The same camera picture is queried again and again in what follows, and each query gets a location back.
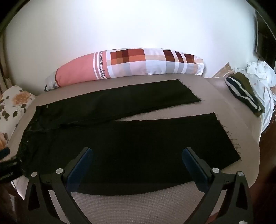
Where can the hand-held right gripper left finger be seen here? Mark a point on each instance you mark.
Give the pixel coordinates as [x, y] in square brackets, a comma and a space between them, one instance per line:
[80, 170]

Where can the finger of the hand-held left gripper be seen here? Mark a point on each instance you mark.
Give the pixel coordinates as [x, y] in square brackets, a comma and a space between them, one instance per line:
[4, 153]

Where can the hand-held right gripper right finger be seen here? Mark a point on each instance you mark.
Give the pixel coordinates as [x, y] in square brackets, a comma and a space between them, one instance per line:
[194, 170]

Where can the black pants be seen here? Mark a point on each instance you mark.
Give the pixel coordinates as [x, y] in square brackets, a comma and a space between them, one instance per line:
[129, 146]

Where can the floral pillow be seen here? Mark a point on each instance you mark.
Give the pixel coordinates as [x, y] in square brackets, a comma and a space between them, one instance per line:
[13, 103]

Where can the beige bed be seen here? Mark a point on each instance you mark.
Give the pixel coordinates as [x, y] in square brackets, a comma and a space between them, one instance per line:
[140, 204]

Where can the olive striped garment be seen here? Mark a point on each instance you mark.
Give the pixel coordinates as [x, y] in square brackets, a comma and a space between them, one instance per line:
[241, 90]

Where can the pink checkered bolster pillow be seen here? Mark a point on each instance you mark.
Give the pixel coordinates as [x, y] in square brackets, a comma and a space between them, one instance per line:
[129, 62]

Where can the white printed cloth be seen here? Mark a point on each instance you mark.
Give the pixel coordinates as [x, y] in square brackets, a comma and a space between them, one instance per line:
[261, 71]

